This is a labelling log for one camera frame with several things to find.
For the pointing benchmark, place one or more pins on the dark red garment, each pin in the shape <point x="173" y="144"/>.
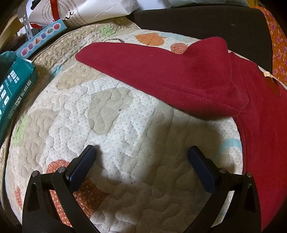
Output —
<point x="179" y="74"/>

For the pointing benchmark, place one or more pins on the dark brown cushion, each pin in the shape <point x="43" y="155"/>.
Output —
<point x="201" y="24"/>

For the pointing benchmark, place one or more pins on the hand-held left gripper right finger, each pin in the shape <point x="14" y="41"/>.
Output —
<point x="201" y="165"/>

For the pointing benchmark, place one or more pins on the perforated metal bracket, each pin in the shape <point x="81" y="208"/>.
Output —
<point x="26" y="24"/>

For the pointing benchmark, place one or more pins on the light blue toy box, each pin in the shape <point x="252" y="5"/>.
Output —
<point x="40" y="38"/>

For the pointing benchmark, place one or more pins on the quilted heart print blanket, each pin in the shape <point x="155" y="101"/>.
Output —
<point x="112" y="112"/>

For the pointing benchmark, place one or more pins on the orange floral cloth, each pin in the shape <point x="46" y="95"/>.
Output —
<point x="278" y="44"/>

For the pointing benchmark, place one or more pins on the white paper bag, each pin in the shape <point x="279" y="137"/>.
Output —
<point x="89" y="11"/>

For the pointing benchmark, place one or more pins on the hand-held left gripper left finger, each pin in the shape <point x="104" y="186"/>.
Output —
<point x="81" y="163"/>

